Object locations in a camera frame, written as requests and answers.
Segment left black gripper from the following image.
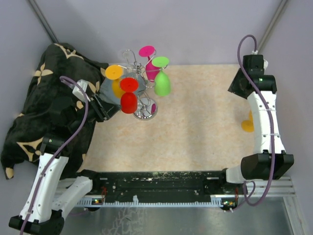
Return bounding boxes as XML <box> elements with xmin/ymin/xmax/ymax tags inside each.
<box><xmin>68</xmin><ymin>93</ymin><xmax>122</xmax><ymax>132</ymax></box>

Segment red plastic wine glass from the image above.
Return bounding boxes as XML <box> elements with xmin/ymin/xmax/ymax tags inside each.
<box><xmin>120</xmin><ymin>77</ymin><xmax>139</xmax><ymax>114</ymax></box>

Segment orange wine glass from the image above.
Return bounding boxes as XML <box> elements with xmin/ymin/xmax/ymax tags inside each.
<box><xmin>241</xmin><ymin>111</ymin><xmax>254</xmax><ymax>133</ymax></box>
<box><xmin>105</xmin><ymin>65</ymin><xmax>125</xmax><ymax>98</ymax></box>

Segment orange wine glass front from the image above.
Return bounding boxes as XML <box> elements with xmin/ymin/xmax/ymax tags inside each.
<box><xmin>241</xmin><ymin>111</ymin><xmax>254</xmax><ymax>133</ymax></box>

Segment green plastic wine glass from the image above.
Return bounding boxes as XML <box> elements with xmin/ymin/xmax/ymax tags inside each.
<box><xmin>152</xmin><ymin>56</ymin><xmax>171</xmax><ymax>96</ymax></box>

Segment pink plastic wine glass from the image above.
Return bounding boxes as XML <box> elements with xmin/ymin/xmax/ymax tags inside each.
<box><xmin>138</xmin><ymin>45</ymin><xmax>160</xmax><ymax>82</ymax></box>

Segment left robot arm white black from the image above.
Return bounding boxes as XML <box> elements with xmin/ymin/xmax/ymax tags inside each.
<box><xmin>9</xmin><ymin>94</ymin><xmax>120</xmax><ymax>235</ymax></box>

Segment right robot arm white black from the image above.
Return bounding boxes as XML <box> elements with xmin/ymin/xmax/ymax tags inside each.
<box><xmin>218</xmin><ymin>54</ymin><xmax>294</xmax><ymax>194</ymax></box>

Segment chrome wine glass rack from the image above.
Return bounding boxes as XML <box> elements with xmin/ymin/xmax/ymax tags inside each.
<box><xmin>132</xmin><ymin>62</ymin><xmax>158</xmax><ymax>120</ymax></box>

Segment grey folded cloth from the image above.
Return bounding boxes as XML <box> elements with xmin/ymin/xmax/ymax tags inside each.
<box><xmin>99</xmin><ymin>72</ymin><xmax>146</xmax><ymax>105</ymax></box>

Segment black floral blanket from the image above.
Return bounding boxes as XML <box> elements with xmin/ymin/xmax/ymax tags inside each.
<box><xmin>0</xmin><ymin>43</ymin><xmax>108</xmax><ymax>180</ymax></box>

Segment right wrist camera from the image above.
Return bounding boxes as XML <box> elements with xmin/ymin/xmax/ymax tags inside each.
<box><xmin>263</xmin><ymin>59</ymin><xmax>268</xmax><ymax>70</ymax></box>

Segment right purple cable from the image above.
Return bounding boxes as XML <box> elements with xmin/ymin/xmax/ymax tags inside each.
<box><xmin>231</xmin><ymin>34</ymin><xmax>276</xmax><ymax>212</ymax></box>

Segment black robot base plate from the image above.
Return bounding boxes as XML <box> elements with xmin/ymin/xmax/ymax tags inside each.
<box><xmin>89</xmin><ymin>170</ymin><xmax>243</xmax><ymax>203</ymax></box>

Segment white slotted cable duct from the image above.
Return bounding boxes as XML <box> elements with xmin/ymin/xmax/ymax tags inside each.
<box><xmin>75</xmin><ymin>197</ymin><xmax>224</xmax><ymax>208</ymax></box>

